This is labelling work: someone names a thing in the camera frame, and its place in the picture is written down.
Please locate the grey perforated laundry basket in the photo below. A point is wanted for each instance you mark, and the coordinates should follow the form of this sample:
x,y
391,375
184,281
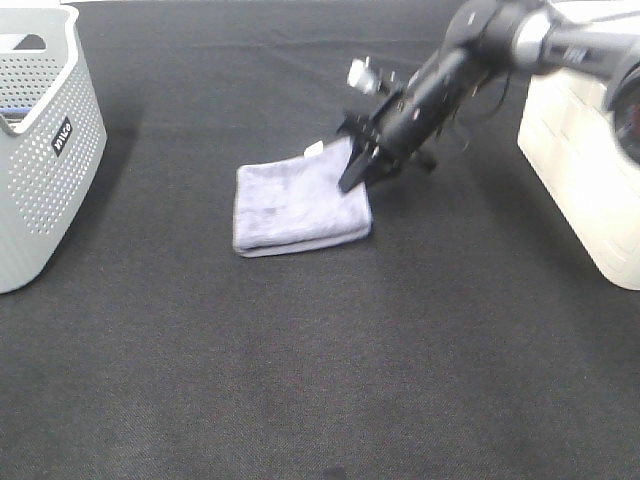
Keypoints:
x,y
50,158

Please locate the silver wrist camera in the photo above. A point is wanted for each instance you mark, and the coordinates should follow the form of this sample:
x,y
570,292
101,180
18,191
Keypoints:
x,y
364,79

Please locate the white storage box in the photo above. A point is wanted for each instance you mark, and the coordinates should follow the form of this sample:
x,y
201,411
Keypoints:
x,y
568,140

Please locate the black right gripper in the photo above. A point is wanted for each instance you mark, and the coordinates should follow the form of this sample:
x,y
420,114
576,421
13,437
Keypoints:
x,y
392,135

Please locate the blue towel in basket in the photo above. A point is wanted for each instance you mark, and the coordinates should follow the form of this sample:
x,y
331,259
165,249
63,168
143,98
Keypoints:
x,y
14,114

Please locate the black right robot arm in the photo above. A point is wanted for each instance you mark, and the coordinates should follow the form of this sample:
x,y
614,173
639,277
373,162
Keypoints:
x,y
483,40

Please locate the lavender towel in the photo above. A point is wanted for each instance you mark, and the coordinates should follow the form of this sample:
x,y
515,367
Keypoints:
x,y
294,205

